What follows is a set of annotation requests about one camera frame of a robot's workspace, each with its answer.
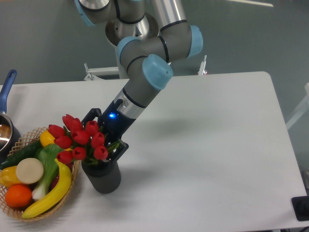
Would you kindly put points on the dark grey ribbed vase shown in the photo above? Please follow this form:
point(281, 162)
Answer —
point(105, 177)

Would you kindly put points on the orange fruit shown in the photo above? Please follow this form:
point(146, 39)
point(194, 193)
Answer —
point(18, 196)

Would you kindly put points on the yellow lemon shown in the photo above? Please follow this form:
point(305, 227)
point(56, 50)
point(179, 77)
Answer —
point(46, 138)

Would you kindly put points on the silver clamp screw right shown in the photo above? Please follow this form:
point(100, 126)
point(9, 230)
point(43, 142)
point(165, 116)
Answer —
point(202, 69)

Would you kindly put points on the red tulip bouquet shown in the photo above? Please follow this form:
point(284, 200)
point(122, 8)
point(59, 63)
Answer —
point(86, 142)

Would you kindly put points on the black device at table edge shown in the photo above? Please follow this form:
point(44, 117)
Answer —
point(301, 207)

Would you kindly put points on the blue handled saucepan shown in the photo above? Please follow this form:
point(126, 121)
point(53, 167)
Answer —
point(9, 134)

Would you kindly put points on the red fruit in basket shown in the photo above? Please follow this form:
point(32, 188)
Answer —
point(54, 182)

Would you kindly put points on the white frame at right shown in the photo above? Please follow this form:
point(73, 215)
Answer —
point(299, 110)

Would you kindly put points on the woven wicker basket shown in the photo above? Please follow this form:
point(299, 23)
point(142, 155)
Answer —
point(16, 214)

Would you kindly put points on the green cucumber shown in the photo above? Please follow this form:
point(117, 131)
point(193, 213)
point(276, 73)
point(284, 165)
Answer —
point(28, 151)

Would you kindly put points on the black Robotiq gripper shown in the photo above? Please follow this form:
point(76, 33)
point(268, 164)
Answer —
point(114, 124)

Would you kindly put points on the round beige bun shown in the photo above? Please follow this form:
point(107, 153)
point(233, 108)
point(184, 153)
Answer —
point(29, 171)

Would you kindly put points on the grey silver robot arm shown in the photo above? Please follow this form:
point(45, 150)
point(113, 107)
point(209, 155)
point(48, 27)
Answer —
point(145, 47)

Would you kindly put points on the green bok choy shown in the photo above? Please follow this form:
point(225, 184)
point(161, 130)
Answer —
point(46, 156)

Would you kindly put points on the yellow bell pepper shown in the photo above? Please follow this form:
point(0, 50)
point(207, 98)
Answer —
point(8, 177)

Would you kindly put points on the yellow banana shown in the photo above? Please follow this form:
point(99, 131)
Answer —
point(54, 196)

